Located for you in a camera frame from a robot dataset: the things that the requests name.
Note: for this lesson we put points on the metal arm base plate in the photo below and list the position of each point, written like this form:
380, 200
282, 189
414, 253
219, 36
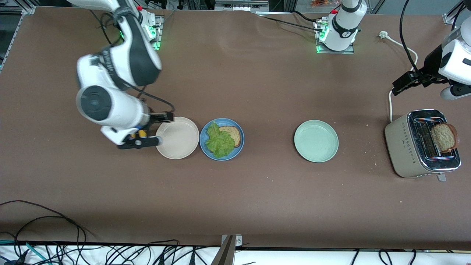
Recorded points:
159, 33
335, 52

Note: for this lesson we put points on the brown bread slice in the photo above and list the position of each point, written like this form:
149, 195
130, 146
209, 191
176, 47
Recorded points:
233, 134
445, 138

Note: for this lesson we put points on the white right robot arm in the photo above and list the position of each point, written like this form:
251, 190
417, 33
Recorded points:
110, 106

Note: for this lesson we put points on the aluminium frame profile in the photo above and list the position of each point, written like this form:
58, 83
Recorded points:
25, 9
450, 16

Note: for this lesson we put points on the metal table bracket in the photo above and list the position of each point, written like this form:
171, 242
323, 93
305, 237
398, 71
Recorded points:
226, 254

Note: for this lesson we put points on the beige chrome toaster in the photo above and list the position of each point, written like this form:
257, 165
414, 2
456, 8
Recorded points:
403, 147

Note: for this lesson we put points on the orange snack bag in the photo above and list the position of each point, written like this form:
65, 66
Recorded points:
320, 3

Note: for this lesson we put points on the yellow squeeze bottle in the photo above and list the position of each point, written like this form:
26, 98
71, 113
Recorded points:
141, 133

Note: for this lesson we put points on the beige round plate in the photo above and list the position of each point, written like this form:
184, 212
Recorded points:
180, 140

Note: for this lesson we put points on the pale green round plate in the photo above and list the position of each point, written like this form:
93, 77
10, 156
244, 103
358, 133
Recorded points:
316, 141

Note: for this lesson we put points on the green lettuce leaf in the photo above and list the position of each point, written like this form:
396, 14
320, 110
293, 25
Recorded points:
219, 141

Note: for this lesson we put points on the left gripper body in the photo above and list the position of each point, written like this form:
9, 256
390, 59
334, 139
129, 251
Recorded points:
431, 65

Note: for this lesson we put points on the blue round plate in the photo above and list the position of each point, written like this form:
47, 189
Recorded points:
239, 150

